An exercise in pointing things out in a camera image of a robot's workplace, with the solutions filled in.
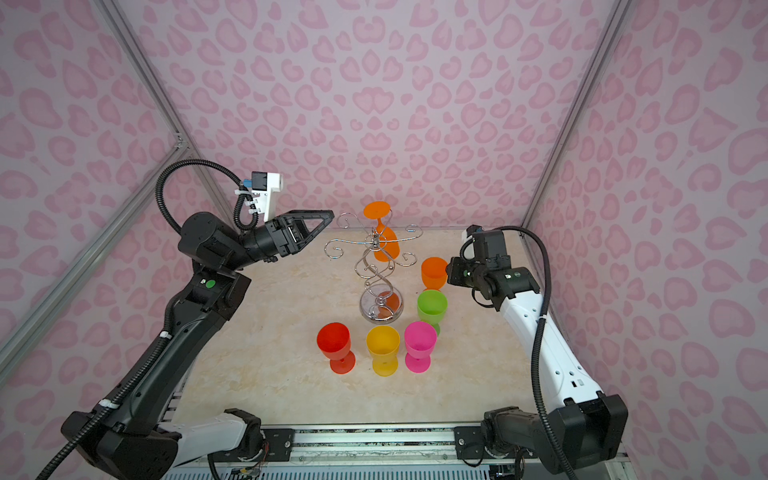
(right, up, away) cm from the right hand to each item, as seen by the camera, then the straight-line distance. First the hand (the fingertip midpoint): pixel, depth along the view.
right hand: (451, 265), depth 77 cm
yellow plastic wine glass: (-18, -21, +3) cm, 27 cm away
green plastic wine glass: (-4, -13, +10) cm, 17 cm away
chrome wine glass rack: (-19, -13, +20) cm, 31 cm away
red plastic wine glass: (-31, -21, +4) cm, 37 cm away
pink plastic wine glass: (-8, -21, +4) cm, 22 cm away
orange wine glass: (-3, -2, +9) cm, 10 cm away
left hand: (-26, +9, -25) cm, 37 cm away
